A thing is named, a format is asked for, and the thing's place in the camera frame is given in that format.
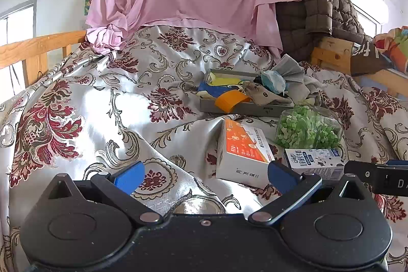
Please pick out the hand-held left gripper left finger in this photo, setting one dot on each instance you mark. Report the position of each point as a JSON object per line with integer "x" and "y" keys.
{"x": 129, "y": 178}

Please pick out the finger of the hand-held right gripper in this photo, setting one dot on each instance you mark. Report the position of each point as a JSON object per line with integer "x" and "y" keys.
{"x": 398, "y": 162}

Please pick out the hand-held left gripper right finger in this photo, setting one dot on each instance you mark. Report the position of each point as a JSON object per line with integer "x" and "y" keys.
{"x": 282, "y": 178}

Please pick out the grey shallow box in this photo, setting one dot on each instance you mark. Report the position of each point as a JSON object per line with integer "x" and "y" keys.
{"x": 248, "y": 108}

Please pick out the grey cloth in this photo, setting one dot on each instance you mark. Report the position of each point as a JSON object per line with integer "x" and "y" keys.
{"x": 306, "y": 90}

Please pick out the grey face mask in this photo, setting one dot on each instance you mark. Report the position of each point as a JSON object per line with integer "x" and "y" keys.
{"x": 291, "y": 68}

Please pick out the white and blue milk carton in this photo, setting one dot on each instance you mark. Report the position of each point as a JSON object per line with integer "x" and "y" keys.
{"x": 314, "y": 163}

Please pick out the orange and white carton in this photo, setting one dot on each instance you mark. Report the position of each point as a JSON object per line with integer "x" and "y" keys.
{"x": 242, "y": 144}

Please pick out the bag of green paper stars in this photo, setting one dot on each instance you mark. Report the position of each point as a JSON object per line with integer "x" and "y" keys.
{"x": 306, "y": 128}

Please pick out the floral bedspread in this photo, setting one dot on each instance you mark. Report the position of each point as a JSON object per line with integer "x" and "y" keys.
{"x": 95, "y": 119}

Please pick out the brown cloth with white print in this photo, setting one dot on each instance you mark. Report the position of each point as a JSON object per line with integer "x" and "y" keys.
{"x": 366, "y": 58}

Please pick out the yellow and blue cartoon towel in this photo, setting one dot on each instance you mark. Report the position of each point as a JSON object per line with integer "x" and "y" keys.
{"x": 216, "y": 88}

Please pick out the multicoloured printed cloth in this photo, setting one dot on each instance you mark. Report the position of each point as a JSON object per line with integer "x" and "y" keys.
{"x": 395, "y": 49}

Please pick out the brown quilted jacket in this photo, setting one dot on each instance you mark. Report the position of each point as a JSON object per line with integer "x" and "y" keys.
{"x": 318, "y": 10}

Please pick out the window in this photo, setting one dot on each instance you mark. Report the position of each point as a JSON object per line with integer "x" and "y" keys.
{"x": 16, "y": 29}

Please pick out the wooden bed frame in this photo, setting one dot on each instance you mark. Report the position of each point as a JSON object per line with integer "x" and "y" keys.
{"x": 334, "y": 53}

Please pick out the wooden bed rail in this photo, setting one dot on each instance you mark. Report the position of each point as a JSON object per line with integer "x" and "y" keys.
{"x": 35, "y": 45}

